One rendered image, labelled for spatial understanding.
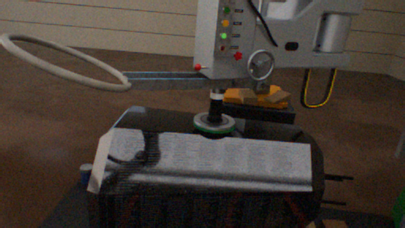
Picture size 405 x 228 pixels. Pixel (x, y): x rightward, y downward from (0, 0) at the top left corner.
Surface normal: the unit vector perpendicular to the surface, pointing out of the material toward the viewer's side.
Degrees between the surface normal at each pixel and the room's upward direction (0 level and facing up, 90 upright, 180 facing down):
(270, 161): 45
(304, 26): 90
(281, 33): 90
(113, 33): 90
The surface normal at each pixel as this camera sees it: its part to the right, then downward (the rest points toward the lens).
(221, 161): 0.05, -0.40
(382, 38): 0.00, 0.36
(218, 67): 0.41, 0.36
